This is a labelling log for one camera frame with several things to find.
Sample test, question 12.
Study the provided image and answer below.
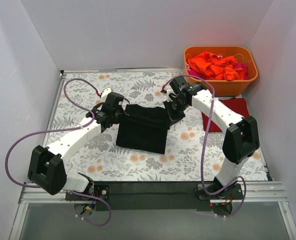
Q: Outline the black t shirt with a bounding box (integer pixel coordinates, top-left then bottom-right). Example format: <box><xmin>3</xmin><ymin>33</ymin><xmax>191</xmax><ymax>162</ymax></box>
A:
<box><xmin>116</xmin><ymin>104</ymin><xmax>170</xmax><ymax>155</ymax></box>

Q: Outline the orange t shirt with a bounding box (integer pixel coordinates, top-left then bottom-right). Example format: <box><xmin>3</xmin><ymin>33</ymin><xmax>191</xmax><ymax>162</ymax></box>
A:
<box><xmin>187</xmin><ymin>51</ymin><xmax>238</xmax><ymax>76</ymax></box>

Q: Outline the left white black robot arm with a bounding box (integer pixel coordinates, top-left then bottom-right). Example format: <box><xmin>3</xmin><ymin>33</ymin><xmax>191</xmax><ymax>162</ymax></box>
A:
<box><xmin>27</xmin><ymin>88</ymin><xmax>125</xmax><ymax>200</ymax></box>

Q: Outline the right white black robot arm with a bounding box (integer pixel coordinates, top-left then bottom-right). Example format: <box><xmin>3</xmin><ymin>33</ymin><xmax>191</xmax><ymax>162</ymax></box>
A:
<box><xmin>161</xmin><ymin>75</ymin><xmax>260</xmax><ymax>199</ymax></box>

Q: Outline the folded dark red t shirt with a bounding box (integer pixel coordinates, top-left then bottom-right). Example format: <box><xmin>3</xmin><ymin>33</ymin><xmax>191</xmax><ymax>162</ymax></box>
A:
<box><xmin>209</xmin><ymin>97</ymin><xmax>250</xmax><ymax>133</ymax></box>

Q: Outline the orange plastic laundry basket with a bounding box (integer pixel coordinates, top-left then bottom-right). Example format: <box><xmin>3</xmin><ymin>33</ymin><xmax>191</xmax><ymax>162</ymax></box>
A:
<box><xmin>184</xmin><ymin>46</ymin><xmax>258</xmax><ymax>97</ymax></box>

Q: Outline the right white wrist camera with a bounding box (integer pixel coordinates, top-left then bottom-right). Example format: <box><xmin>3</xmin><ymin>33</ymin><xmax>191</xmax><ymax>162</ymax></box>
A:
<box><xmin>160</xmin><ymin>86</ymin><xmax>173</xmax><ymax>96</ymax></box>

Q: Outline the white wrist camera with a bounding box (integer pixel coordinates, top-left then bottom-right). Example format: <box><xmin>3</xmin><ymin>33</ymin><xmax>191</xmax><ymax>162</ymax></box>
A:
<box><xmin>99</xmin><ymin>87</ymin><xmax>112</xmax><ymax>99</ymax></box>
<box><xmin>160</xmin><ymin>86</ymin><xmax>173</xmax><ymax>96</ymax></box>

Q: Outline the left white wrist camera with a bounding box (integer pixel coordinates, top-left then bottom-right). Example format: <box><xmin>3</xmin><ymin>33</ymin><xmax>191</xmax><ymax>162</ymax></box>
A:
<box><xmin>99</xmin><ymin>87</ymin><xmax>112</xmax><ymax>99</ymax></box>

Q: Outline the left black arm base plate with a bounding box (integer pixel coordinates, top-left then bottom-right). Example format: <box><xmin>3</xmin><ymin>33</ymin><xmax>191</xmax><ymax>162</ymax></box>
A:
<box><xmin>65</xmin><ymin>184</ymin><xmax>110</xmax><ymax>201</ymax></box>

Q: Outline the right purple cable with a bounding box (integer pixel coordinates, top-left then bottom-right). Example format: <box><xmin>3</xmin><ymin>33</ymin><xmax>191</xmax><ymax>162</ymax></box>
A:
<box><xmin>162</xmin><ymin>75</ymin><xmax>247</xmax><ymax>219</ymax></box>

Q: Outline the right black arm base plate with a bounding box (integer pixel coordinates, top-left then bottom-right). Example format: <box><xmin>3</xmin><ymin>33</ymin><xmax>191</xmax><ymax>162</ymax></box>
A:
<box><xmin>193</xmin><ymin>183</ymin><xmax>243</xmax><ymax>201</ymax></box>

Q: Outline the aluminium frame rail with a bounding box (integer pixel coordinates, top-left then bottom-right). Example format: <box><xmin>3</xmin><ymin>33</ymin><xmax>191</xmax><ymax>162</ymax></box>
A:
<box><xmin>10</xmin><ymin>181</ymin><xmax>296</xmax><ymax>240</ymax></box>

